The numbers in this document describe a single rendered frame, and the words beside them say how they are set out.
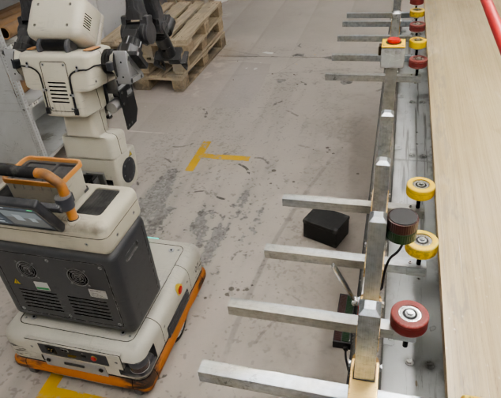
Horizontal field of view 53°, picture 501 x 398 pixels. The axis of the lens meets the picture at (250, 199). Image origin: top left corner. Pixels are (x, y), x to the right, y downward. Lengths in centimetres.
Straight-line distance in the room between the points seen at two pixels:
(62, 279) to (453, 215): 131
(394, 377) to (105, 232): 95
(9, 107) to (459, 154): 273
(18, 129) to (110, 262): 201
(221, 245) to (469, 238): 161
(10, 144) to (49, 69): 189
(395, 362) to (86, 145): 132
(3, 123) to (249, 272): 196
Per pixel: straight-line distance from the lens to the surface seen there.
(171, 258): 226
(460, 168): 164
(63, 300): 201
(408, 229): 101
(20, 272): 202
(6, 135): 369
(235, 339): 226
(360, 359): 91
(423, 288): 162
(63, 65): 182
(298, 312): 120
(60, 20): 184
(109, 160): 199
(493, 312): 121
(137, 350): 196
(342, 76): 246
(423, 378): 141
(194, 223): 289
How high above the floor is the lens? 176
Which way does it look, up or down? 36 degrees down
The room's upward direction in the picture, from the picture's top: 6 degrees counter-clockwise
